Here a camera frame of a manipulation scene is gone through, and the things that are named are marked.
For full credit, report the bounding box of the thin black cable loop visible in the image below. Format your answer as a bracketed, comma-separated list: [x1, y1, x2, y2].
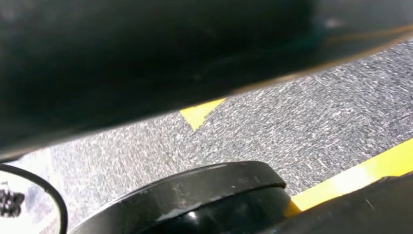
[0, 163, 69, 234]

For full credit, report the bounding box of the yellow floor tape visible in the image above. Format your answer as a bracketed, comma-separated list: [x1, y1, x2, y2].
[285, 138, 413, 217]
[179, 97, 227, 132]

